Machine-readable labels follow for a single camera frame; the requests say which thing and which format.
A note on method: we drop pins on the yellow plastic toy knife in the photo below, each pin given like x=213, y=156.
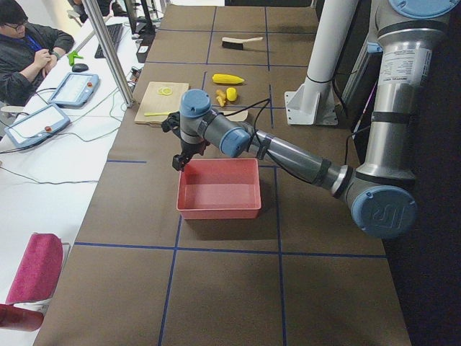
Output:
x=155, y=114

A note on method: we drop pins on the wooden cutting board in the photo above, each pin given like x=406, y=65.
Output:
x=153, y=102

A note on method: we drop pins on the tan toy ginger root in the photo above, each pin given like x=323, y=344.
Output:
x=221, y=97

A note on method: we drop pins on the seated person in dark jacket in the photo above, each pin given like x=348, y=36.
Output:
x=28, y=53

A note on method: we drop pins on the pink cushioned chair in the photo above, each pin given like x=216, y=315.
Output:
x=34, y=283

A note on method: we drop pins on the aluminium frame post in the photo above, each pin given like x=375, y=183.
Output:
x=102, y=33

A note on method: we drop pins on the yellow toy potato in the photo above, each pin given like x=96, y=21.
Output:
x=231, y=94

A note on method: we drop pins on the blue teach pendant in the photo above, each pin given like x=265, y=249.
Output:
x=75, y=90
x=37, y=127

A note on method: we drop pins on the red plastic bin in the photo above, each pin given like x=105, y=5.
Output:
x=211, y=189

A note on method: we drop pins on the white camera mounting pole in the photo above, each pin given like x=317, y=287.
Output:
x=313, y=102

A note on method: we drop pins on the yellow toy corn cob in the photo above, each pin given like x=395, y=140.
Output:
x=227, y=79

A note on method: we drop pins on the green plastic clamp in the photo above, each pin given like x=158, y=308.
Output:
x=72, y=56

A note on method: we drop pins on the black computer mouse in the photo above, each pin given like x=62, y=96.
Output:
x=79, y=67

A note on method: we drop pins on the far blue teach pendant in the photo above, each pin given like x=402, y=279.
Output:
x=75, y=90

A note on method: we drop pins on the beige plastic dustpan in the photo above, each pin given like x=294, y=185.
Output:
x=236, y=116

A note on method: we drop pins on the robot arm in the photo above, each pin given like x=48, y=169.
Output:
x=377, y=192

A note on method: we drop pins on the near blue teach pendant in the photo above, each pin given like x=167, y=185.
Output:
x=37, y=127

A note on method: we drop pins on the beige hand brush black bristles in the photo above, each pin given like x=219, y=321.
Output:
x=237, y=43

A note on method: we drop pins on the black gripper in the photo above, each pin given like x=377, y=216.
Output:
x=189, y=147

